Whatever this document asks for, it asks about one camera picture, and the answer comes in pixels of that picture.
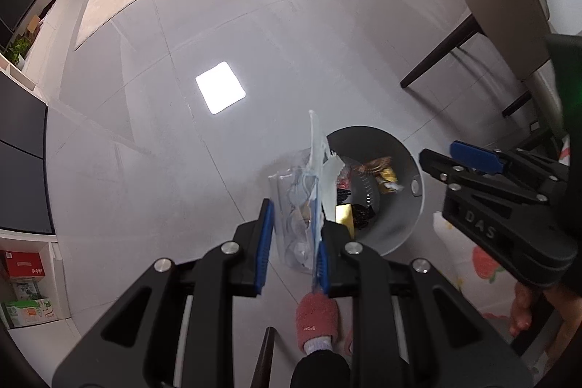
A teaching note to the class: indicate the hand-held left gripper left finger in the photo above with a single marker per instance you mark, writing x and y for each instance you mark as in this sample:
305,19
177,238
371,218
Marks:
265,249

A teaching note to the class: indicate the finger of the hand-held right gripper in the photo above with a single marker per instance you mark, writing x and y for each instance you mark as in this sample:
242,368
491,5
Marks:
477,158
448,170

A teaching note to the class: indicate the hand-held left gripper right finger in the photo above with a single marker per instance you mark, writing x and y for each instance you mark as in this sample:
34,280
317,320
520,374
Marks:
323,267

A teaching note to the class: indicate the clear plastic packaging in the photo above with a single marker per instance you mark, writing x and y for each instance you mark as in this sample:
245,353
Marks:
295,206

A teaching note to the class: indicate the gold triangular box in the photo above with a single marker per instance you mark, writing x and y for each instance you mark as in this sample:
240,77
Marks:
344,217

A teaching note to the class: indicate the grey trash bin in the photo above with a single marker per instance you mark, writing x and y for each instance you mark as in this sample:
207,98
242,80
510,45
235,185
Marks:
400,215

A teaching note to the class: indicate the black plastic bag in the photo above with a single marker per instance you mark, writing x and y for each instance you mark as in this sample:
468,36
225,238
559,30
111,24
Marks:
363,214

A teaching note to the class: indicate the gold foil wrapper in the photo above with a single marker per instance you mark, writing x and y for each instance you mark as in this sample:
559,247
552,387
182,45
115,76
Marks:
379,172

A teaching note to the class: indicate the person's right hand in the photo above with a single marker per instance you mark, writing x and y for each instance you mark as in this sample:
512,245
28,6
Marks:
523,308

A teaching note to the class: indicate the pink fuzzy slipper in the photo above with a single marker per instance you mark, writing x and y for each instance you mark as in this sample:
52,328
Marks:
313,315

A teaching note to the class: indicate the person's black trousers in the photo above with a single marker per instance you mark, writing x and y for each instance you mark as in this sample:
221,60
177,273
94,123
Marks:
318,372

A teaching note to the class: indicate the dark chair leg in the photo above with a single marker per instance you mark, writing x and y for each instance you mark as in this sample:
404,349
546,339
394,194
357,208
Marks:
263,358

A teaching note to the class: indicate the grey-brown upholstered chair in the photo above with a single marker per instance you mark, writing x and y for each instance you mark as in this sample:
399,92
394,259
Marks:
500,6

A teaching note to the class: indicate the white shelf unit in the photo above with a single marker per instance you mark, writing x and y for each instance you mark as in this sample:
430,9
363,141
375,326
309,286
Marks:
63,279

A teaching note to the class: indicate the small printed box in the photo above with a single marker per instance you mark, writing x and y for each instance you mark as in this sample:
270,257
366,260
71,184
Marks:
26,290

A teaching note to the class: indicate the red cardboard box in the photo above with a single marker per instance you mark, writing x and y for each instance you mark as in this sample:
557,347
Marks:
22,264

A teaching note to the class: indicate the green and white box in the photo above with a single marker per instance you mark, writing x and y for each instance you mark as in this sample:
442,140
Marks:
27,313

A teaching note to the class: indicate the dark grey cabinet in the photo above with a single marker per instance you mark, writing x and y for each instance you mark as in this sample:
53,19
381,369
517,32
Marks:
22,170

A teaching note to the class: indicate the green houseplant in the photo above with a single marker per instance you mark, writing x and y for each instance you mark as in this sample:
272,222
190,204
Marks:
16,50

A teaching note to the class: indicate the brown cardboard box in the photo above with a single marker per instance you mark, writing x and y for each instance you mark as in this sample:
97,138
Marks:
32,25

